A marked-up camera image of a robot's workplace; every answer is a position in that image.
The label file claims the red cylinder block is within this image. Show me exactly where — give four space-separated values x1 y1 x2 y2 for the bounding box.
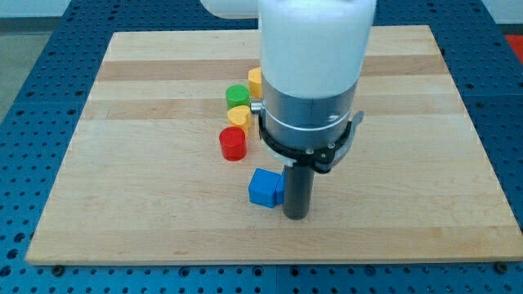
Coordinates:
219 127 247 161

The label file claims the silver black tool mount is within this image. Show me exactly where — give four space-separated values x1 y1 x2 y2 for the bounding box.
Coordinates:
258 79 364 174

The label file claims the blue perforated table plate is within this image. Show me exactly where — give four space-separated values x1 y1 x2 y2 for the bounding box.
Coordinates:
1 0 522 293

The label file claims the wooden board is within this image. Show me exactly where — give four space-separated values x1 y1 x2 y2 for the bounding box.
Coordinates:
26 25 522 265

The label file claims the yellow heart block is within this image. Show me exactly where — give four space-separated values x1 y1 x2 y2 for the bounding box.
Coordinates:
227 105 252 136

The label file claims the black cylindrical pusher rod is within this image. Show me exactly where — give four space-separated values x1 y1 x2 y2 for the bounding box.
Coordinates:
283 165 315 220

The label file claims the blue cube block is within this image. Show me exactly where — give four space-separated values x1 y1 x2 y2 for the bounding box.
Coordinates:
248 168 285 208

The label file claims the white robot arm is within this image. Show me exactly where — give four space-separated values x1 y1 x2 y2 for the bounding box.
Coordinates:
201 0 377 220

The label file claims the yellow block behind arm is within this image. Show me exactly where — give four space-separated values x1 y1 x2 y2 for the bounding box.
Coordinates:
248 67 262 99

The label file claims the green cylinder block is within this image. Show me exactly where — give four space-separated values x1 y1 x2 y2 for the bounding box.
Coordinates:
226 84 250 109

